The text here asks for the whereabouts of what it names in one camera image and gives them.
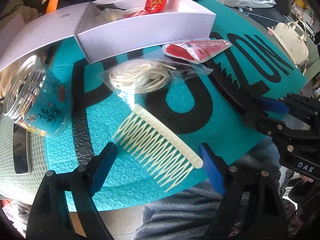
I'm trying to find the white handbag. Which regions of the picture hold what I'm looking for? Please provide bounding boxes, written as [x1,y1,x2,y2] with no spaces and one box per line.
[267,20,309,67]

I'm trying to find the white wire hanger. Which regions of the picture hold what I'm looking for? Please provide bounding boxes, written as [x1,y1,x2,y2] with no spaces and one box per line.
[238,7,286,23]

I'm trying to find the teal bubble mailer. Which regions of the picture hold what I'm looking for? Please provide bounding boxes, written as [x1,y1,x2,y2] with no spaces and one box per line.
[44,0,305,211]

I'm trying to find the person's hand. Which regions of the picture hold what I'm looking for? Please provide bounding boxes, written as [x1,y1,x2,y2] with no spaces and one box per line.
[300,174,313,183]

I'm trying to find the cream hair comb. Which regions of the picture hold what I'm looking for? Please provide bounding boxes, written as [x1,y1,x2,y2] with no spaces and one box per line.
[113,104,203,192]

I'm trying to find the orange sauce sachet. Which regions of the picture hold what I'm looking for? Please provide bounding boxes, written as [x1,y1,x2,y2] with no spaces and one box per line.
[123,10,149,18]

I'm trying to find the black phone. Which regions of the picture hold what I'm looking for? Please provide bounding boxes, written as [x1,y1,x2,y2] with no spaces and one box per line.
[12,124,31,175]

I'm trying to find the clear bag white cord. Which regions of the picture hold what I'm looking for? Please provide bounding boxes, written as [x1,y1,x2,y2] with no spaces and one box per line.
[97,58,213,98]

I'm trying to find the long black hair comb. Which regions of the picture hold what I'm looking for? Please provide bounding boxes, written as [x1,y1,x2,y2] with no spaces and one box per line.
[206,62,268,116]

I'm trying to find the orange cloth piece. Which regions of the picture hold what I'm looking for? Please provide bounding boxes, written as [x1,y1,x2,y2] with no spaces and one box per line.
[46,0,59,14]

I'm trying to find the clear zip bag cream contents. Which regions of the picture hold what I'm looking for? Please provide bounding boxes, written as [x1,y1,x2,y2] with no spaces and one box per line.
[95,8,126,23]

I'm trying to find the pink red triangular packet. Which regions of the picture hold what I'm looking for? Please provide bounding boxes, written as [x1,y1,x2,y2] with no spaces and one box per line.
[162,39,232,64]

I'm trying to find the red gold snack packet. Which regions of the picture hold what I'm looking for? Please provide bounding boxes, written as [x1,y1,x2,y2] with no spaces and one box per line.
[144,0,168,14]

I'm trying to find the clear jar teal label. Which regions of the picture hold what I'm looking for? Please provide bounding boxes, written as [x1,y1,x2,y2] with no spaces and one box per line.
[3,55,73,137]

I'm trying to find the white open gift box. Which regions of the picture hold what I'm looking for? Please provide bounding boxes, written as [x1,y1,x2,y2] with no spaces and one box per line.
[1,0,216,69]

